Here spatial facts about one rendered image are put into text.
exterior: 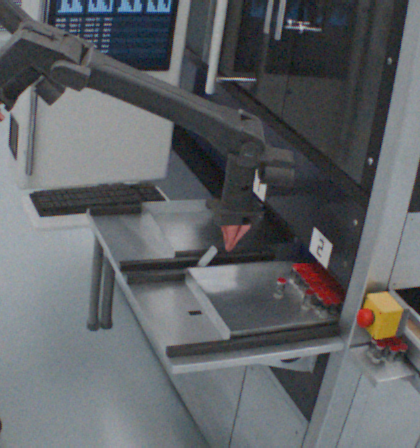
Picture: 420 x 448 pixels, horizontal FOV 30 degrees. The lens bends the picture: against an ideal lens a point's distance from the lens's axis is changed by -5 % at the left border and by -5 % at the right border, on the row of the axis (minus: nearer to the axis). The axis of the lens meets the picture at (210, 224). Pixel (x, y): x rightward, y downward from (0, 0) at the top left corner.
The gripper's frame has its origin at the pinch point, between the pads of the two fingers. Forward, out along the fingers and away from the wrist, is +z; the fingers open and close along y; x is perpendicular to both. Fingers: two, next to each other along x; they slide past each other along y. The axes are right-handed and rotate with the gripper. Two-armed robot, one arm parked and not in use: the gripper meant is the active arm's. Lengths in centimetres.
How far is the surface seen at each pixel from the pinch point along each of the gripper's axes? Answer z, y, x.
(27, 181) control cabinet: 25, -25, 87
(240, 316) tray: 19.8, 7.1, 2.7
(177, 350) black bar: 17.9, -12.0, -8.9
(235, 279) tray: 20.0, 12.3, 17.7
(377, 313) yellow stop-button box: 6.3, 25.7, -20.5
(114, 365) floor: 109, 12, 99
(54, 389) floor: 109, -15, 88
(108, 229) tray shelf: 20, -11, 46
